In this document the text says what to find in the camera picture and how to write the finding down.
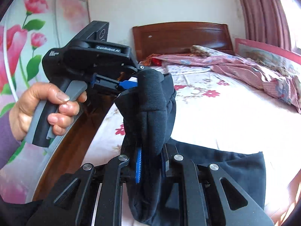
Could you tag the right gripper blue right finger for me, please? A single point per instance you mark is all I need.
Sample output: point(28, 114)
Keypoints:
point(165, 159)

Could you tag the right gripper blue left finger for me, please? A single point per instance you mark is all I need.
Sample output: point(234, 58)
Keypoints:
point(138, 166)

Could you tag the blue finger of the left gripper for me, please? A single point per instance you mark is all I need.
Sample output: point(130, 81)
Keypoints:
point(127, 84)

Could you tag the black Anta sports pants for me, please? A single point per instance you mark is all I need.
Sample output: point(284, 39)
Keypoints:
point(205, 186)

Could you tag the purple sleeve forearm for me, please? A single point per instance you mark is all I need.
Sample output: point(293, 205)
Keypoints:
point(10, 136)

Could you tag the person's left hand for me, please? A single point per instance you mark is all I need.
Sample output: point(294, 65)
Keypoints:
point(45, 106)

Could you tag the red pillow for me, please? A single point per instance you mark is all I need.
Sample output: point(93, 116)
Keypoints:
point(156, 62)

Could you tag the dark wooden headboard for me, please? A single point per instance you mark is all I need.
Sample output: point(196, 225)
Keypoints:
point(179, 37)

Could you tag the floral wardrobe door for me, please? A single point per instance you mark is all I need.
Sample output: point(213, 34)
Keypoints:
point(29, 29)

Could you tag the white floral bed sheet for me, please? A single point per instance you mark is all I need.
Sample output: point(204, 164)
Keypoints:
point(219, 112)

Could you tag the pink floral quilt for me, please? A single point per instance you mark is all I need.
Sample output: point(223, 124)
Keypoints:
point(274, 82)

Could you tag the pink curtain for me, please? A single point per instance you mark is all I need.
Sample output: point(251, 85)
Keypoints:
point(265, 21)

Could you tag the window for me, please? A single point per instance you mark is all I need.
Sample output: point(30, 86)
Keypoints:
point(292, 12)

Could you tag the red bed guard rail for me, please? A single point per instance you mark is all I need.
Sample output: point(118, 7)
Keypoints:
point(267, 53)

